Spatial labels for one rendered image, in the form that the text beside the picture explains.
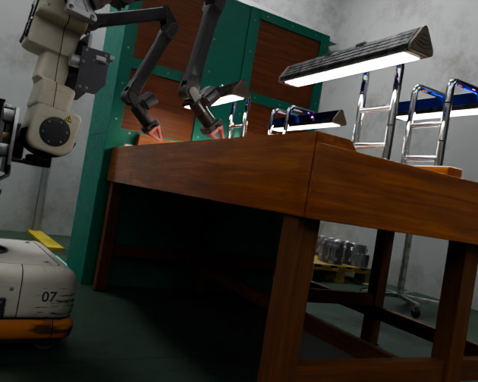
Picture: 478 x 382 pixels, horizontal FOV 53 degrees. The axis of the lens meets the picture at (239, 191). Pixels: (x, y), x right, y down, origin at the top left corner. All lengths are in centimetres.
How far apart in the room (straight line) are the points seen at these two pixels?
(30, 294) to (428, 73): 439
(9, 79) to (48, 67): 275
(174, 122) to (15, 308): 154
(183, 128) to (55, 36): 117
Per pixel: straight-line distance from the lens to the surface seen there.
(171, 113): 282
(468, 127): 480
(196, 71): 189
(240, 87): 211
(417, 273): 488
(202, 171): 150
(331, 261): 441
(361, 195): 107
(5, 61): 463
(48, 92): 182
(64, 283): 166
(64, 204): 467
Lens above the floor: 60
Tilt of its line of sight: 1 degrees up
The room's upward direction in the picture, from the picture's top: 9 degrees clockwise
